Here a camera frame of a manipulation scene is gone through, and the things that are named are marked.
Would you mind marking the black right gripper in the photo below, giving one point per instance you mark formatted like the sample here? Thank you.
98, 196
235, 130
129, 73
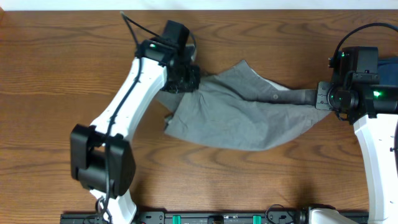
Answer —
322, 102

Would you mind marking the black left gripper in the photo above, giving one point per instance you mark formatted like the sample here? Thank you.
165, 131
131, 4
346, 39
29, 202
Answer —
194, 84

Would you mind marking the grey shorts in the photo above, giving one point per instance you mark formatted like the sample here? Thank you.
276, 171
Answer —
239, 109

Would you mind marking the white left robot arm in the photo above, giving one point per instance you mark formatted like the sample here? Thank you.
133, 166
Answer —
101, 155

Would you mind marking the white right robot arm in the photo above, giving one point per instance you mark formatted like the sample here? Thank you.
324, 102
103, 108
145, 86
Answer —
367, 98

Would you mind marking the folded blue garment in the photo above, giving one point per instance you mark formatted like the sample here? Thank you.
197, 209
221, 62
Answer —
388, 70

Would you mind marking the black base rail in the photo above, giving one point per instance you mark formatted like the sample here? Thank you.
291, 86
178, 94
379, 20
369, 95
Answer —
274, 214

